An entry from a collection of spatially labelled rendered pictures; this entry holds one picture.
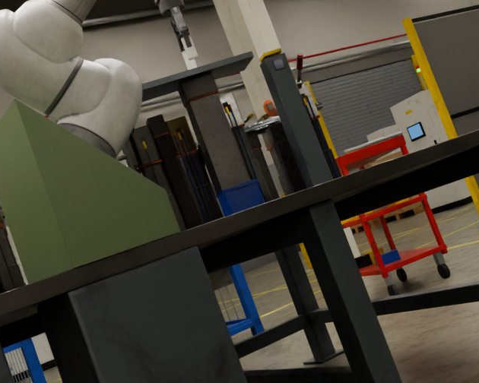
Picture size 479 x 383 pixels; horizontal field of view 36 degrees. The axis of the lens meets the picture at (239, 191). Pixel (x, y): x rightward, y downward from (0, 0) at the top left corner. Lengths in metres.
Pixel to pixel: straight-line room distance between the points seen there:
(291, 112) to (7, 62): 0.94
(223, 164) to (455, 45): 5.07
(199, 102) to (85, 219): 0.79
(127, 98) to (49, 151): 0.26
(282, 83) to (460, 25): 5.03
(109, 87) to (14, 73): 0.21
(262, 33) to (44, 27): 5.06
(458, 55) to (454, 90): 0.37
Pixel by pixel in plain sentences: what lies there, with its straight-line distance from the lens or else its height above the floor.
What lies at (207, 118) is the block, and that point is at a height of 1.02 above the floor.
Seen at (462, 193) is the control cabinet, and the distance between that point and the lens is 12.53.
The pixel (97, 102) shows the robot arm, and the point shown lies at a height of 1.04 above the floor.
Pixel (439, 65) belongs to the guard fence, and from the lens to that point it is 6.84.
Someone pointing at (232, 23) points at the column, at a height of 3.47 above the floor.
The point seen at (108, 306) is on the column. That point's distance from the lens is 1.50.
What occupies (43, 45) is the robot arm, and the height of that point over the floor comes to 1.18.
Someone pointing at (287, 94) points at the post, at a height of 1.01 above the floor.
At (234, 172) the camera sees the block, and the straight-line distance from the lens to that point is 2.17.
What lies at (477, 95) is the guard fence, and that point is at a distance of 7.03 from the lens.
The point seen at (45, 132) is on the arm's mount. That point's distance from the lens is 1.54.
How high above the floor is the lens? 0.62
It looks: 4 degrees up
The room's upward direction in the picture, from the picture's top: 20 degrees counter-clockwise
